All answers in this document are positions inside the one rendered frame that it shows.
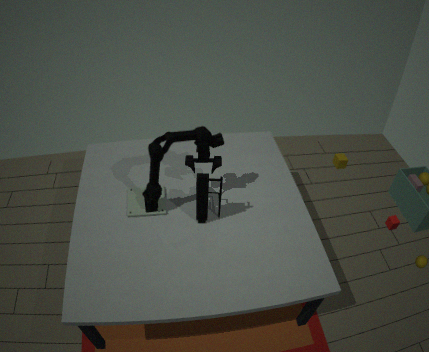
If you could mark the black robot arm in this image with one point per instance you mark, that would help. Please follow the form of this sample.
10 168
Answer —
204 139

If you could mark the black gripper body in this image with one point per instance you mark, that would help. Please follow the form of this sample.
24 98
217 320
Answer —
203 158

